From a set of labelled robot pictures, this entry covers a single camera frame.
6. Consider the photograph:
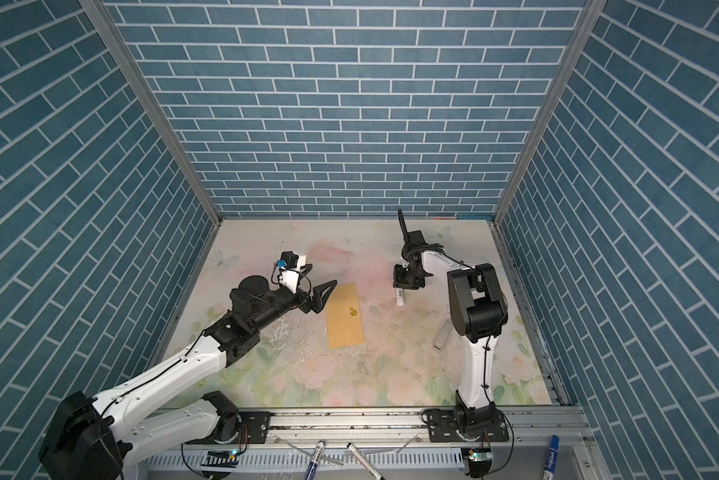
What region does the white glue stick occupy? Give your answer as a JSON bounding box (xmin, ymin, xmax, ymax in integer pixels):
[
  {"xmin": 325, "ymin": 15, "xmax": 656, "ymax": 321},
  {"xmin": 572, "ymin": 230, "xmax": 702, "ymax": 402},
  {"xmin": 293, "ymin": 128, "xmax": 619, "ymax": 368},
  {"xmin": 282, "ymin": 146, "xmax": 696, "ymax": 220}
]
[{"xmin": 395, "ymin": 288, "xmax": 405, "ymax": 306}]

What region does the yellow envelope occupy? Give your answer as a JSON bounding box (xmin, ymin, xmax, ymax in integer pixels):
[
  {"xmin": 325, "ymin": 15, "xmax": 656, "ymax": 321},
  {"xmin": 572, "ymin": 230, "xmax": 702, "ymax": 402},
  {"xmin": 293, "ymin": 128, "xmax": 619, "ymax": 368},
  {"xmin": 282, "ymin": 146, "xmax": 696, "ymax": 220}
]
[{"xmin": 324, "ymin": 283, "xmax": 365, "ymax": 349}]

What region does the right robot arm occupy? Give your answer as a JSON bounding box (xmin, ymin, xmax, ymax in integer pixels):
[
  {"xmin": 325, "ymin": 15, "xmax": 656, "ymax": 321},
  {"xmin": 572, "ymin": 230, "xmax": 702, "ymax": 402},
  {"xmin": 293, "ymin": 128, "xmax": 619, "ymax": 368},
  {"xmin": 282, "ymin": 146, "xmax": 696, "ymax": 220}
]
[{"xmin": 393, "ymin": 223, "xmax": 509, "ymax": 441}]

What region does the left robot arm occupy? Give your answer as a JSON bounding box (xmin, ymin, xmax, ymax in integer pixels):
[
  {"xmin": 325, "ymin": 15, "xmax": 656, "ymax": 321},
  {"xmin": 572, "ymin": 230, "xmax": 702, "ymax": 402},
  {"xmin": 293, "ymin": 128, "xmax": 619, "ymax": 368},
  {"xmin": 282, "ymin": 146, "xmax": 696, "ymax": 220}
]
[{"xmin": 38, "ymin": 275, "xmax": 337, "ymax": 479}]

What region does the blue marker pen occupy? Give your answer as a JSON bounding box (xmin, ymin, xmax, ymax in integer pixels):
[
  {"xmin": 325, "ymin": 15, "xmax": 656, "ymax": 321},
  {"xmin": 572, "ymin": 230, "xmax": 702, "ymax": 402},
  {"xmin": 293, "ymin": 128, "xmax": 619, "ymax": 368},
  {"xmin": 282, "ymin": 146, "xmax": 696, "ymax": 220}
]
[{"xmin": 303, "ymin": 441, "xmax": 325, "ymax": 480}]

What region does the black white marker pen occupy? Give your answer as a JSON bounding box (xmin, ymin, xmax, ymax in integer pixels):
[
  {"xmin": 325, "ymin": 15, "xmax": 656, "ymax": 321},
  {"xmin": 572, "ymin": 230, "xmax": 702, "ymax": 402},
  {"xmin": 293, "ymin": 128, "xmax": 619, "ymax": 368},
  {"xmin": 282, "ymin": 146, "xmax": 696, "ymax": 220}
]
[{"xmin": 346, "ymin": 443, "xmax": 385, "ymax": 480}]

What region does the blue marker right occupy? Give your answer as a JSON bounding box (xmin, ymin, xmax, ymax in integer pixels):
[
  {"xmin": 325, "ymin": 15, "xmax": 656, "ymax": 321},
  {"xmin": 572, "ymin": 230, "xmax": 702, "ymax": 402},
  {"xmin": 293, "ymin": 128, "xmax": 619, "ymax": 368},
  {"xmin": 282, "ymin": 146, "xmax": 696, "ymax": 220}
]
[{"xmin": 541, "ymin": 435, "xmax": 559, "ymax": 480}]

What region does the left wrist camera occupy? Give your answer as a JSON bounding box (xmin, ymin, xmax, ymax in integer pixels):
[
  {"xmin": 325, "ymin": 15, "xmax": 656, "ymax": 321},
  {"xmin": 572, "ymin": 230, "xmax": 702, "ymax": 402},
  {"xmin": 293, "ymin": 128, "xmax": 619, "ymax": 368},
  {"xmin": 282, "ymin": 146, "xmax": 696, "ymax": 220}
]
[{"xmin": 273, "ymin": 251, "xmax": 306, "ymax": 294}]

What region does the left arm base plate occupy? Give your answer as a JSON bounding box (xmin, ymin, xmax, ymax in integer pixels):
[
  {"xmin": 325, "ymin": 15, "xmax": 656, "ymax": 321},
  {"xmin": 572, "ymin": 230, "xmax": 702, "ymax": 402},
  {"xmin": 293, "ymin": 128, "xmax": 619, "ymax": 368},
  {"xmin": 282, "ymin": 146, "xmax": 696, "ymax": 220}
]
[{"xmin": 187, "ymin": 410, "xmax": 272, "ymax": 446}]

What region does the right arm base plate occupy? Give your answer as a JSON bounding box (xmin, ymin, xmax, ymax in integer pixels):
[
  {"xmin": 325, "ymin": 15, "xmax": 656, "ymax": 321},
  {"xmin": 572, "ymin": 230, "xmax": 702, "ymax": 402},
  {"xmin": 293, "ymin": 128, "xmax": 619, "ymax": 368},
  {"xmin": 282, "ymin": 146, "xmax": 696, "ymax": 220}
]
[{"xmin": 419, "ymin": 408, "xmax": 511, "ymax": 443}]

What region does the aluminium rail frame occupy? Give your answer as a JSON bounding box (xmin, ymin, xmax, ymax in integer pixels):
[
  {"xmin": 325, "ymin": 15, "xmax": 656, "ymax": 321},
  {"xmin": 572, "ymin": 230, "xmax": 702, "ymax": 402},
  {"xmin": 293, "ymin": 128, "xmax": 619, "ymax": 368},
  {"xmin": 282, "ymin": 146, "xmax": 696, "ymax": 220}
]
[{"xmin": 79, "ymin": 405, "xmax": 613, "ymax": 480}]

